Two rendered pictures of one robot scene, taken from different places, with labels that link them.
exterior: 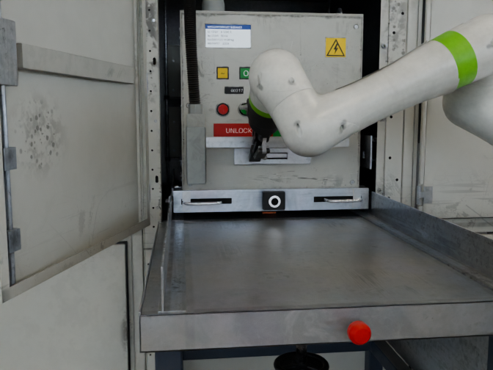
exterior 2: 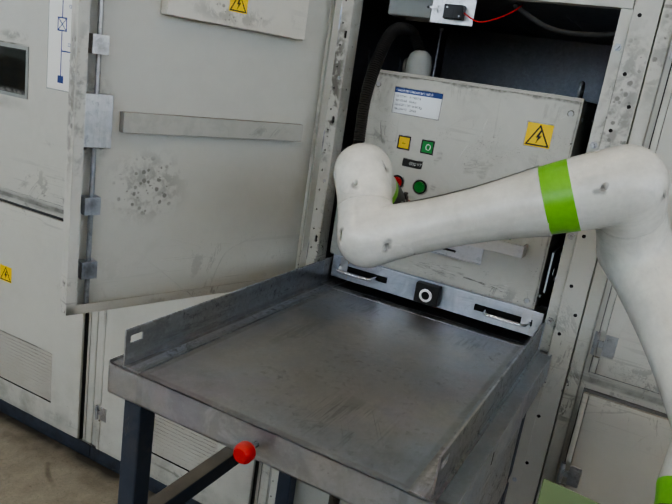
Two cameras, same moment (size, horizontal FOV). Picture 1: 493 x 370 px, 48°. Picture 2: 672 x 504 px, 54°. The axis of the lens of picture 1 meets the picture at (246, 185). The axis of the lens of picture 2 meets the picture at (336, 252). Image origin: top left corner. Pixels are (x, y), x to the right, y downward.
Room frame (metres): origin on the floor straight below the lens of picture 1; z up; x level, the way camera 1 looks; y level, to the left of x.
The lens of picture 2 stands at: (0.08, -0.70, 1.37)
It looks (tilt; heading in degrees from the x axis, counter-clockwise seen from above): 15 degrees down; 33
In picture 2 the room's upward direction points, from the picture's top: 9 degrees clockwise
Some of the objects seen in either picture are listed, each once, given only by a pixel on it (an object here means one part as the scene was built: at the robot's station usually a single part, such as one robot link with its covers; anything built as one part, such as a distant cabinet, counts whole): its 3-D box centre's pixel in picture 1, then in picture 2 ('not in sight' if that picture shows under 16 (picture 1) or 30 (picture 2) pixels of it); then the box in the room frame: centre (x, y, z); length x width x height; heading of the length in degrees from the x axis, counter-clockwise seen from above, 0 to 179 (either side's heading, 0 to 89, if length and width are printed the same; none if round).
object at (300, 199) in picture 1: (271, 198); (432, 291); (1.52, -0.07, 0.89); 0.54 x 0.05 x 0.06; 97
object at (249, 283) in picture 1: (302, 263); (356, 370); (1.12, -0.12, 0.82); 0.68 x 0.62 x 0.06; 7
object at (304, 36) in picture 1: (273, 106); (450, 190); (1.50, -0.07, 1.15); 0.48 x 0.01 x 0.48; 97
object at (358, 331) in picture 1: (356, 330); (248, 449); (0.76, -0.16, 0.82); 0.04 x 0.03 x 0.03; 7
